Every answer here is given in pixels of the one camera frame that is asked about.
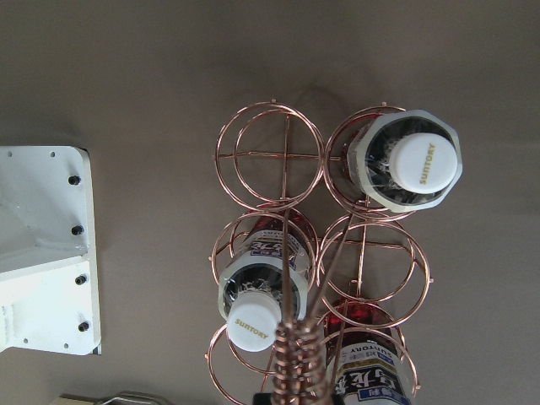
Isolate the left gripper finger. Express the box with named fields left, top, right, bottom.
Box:
left=252, top=392, right=273, bottom=405

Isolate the copper wire bottle basket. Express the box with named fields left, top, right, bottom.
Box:
left=205, top=97, right=436, bottom=405

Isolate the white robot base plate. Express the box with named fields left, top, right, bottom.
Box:
left=1, top=146, right=101, bottom=355

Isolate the tea bottle white cap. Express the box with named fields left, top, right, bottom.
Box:
left=345, top=110, right=462, bottom=213

